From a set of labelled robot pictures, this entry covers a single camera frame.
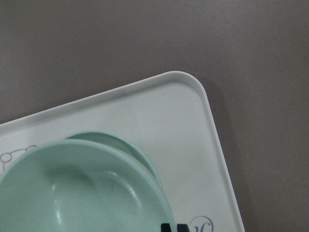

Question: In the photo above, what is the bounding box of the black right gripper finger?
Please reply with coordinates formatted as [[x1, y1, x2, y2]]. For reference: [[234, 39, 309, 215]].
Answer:
[[161, 221, 189, 232]]

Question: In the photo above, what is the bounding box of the green bowl from end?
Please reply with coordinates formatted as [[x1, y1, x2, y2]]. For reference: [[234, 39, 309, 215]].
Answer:
[[0, 140, 175, 232]]

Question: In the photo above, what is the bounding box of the green bowl on tray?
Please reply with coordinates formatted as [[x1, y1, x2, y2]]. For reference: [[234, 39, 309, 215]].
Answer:
[[64, 130, 163, 191]]

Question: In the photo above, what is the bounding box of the white rabbit tray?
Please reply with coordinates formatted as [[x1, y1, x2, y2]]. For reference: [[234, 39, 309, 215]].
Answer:
[[0, 71, 244, 232]]

